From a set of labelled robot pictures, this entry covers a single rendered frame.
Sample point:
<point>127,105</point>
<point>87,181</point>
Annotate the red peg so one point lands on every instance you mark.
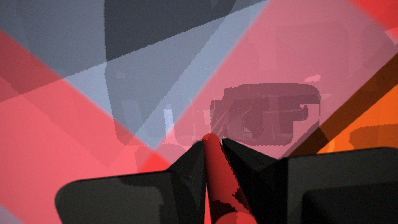
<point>227,203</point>

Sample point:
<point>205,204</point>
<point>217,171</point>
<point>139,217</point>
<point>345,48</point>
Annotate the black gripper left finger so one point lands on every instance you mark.
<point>173,196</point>

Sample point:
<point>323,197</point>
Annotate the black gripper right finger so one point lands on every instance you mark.
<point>274,187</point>

